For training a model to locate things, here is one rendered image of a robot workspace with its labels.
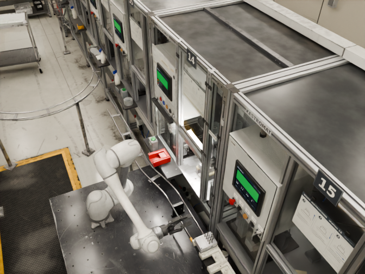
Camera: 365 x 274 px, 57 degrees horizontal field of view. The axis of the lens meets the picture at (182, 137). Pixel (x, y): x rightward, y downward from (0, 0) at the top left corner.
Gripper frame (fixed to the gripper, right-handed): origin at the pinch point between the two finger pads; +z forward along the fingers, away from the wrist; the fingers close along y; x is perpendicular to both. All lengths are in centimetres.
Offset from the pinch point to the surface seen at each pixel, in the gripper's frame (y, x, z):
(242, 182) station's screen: 59, -28, 17
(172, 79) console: 71, 65, 20
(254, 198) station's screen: 59, -39, 17
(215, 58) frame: 99, 34, 33
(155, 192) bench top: -34, 59, -1
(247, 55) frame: 99, 29, 53
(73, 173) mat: -101, 179, -59
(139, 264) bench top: -34, 2, -37
